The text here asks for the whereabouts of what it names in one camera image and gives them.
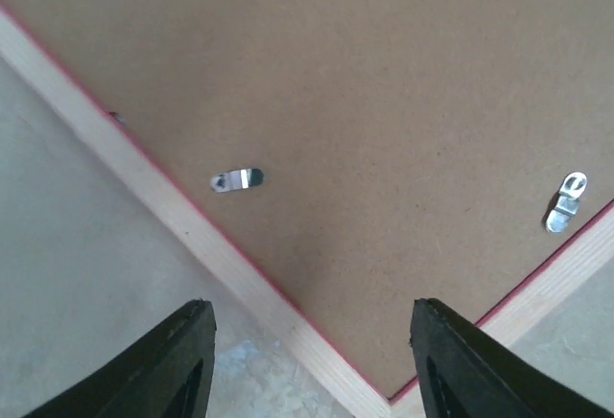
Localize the silver metal turn clip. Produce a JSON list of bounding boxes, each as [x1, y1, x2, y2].
[[210, 168, 264, 194]]

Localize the brown cardboard backing board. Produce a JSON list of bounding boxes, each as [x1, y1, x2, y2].
[[1, 0, 613, 396]]

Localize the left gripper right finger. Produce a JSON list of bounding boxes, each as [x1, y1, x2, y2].
[[410, 298, 613, 418]]

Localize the silver metal hanger clip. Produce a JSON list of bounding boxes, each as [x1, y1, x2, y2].
[[544, 172, 588, 234]]

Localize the pink wooden picture frame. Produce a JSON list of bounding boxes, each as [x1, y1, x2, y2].
[[1, 11, 613, 417]]

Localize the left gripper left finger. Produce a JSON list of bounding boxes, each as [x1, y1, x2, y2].
[[27, 299, 216, 417]]

